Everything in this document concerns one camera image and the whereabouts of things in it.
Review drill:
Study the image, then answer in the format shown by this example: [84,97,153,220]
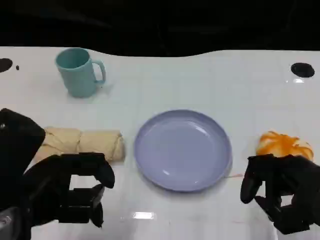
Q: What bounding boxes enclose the orange and white toy bread roll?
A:
[255,129,315,161]

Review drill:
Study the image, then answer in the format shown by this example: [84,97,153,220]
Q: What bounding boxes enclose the pale green mug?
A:
[55,48,107,99]

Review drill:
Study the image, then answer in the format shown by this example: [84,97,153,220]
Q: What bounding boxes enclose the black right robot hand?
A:
[240,153,320,236]

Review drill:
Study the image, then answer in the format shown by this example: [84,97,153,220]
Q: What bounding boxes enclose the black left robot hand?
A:
[21,152,116,229]

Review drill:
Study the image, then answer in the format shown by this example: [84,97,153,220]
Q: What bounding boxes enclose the beige towel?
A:
[31,126,126,166]

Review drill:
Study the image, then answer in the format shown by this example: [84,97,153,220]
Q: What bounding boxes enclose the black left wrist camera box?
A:
[0,108,47,208]

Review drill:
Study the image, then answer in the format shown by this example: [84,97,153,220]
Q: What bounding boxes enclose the lilac plate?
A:
[133,109,233,193]

